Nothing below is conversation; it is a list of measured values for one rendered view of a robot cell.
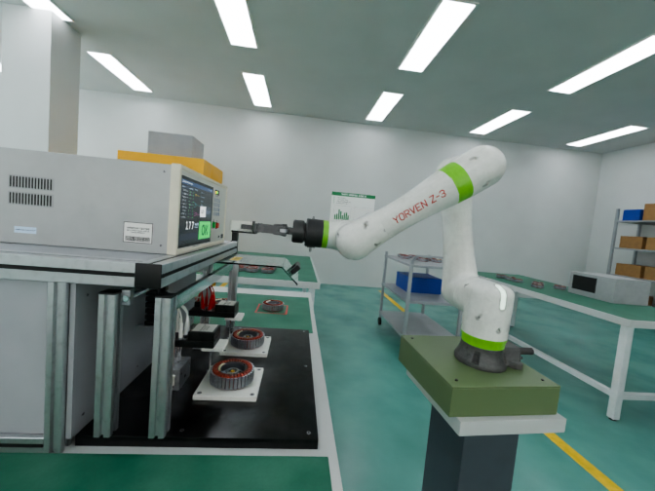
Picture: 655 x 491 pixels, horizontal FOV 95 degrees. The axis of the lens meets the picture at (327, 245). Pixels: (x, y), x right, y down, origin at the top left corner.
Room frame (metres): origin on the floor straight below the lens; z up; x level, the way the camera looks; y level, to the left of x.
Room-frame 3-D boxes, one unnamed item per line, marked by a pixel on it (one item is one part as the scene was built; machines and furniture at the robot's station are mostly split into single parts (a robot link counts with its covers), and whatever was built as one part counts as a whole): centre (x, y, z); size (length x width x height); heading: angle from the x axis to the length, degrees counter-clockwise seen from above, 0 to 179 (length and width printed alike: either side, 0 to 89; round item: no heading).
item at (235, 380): (0.77, 0.22, 0.80); 0.11 x 0.11 x 0.04
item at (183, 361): (0.76, 0.37, 0.80); 0.08 x 0.05 x 0.06; 6
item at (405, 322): (3.36, -1.08, 0.51); 1.01 x 0.60 x 1.01; 6
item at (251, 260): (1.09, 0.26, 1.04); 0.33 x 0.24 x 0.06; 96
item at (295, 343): (0.89, 0.25, 0.76); 0.64 x 0.47 x 0.02; 6
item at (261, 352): (1.01, 0.25, 0.78); 0.15 x 0.15 x 0.01; 6
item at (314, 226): (0.98, 0.05, 1.18); 0.09 x 0.06 x 0.12; 6
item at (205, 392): (0.77, 0.22, 0.78); 0.15 x 0.15 x 0.01; 6
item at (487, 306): (0.92, -0.51, 0.99); 0.16 x 0.13 x 0.19; 5
